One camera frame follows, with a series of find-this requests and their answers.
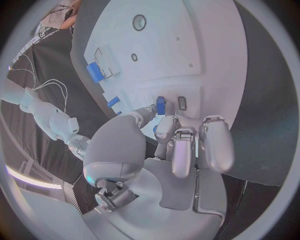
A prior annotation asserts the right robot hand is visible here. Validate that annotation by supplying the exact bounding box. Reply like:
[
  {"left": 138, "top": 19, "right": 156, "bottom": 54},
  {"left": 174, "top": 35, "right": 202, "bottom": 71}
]
[{"left": 66, "top": 133, "right": 92, "bottom": 162}]

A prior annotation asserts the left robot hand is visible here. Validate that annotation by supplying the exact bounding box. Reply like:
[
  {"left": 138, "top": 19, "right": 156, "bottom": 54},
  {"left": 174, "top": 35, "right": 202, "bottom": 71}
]
[{"left": 81, "top": 104, "right": 236, "bottom": 240}]

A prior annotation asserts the blue plug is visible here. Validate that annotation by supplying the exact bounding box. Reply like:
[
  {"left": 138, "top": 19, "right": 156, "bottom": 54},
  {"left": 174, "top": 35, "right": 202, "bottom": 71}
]
[{"left": 155, "top": 96, "right": 167, "bottom": 116}]

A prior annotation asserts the white task board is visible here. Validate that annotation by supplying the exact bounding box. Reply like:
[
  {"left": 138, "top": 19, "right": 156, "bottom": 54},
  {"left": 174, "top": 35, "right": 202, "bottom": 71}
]
[{"left": 69, "top": 0, "right": 249, "bottom": 144}]

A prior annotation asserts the blue block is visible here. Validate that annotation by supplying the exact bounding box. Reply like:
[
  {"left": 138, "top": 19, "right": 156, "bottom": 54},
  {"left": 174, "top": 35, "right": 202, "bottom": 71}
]
[{"left": 85, "top": 61, "right": 106, "bottom": 84}]

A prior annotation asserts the person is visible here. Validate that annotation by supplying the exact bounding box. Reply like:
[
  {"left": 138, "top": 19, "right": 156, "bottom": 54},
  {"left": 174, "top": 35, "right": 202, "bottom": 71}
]
[{"left": 40, "top": 0, "right": 83, "bottom": 31}]

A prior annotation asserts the white cable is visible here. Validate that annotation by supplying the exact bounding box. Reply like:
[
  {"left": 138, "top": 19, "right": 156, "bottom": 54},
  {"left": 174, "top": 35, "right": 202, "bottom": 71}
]
[
  {"left": 8, "top": 53, "right": 38, "bottom": 90},
  {"left": 33, "top": 78, "right": 69, "bottom": 114}
]

